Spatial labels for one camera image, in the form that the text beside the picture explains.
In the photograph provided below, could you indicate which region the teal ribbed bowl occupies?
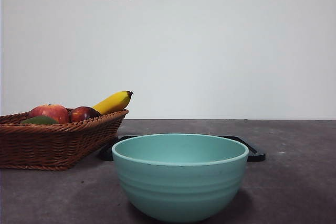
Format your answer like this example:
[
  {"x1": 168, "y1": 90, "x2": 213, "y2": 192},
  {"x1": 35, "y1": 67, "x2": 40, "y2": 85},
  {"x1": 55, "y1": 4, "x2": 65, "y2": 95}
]
[{"x1": 111, "y1": 133, "x2": 249, "y2": 222}]

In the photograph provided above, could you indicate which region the green avocado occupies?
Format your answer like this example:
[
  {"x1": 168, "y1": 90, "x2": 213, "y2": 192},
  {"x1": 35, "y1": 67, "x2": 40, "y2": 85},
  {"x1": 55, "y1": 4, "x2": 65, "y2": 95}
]
[{"x1": 20, "y1": 115, "x2": 59, "y2": 125}]

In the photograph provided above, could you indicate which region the yellow banana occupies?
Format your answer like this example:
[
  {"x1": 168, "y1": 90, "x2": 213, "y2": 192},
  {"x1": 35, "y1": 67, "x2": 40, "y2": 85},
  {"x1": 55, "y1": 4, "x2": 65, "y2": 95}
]
[{"x1": 91, "y1": 90, "x2": 134, "y2": 116}]

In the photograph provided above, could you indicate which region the dark red plum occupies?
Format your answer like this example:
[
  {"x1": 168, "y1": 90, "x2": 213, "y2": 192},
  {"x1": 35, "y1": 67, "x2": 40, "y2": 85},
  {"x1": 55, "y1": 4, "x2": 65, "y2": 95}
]
[{"x1": 68, "y1": 106, "x2": 102, "y2": 123}]

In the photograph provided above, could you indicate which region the black rectangular tray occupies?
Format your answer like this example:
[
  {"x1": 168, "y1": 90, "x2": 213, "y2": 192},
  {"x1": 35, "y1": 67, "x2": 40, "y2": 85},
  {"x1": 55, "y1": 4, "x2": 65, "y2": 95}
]
[{"x1": 98, "y1": 135, "x2": 266, "y2": 162}]

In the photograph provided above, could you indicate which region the red yellow apple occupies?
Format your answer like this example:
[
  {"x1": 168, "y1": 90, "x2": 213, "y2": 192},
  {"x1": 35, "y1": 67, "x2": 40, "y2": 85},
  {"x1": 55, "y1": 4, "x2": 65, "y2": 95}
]
[{"x1": 28, "y1": 104, "x2": 70, "y2": 124}]

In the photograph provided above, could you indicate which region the brown wicker basket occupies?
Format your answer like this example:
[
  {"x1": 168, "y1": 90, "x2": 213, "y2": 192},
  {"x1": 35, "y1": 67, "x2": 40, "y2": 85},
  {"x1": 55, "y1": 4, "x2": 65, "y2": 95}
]
[{"x1": 0, "y1": 108, "x2": 129, "y2": 171}]

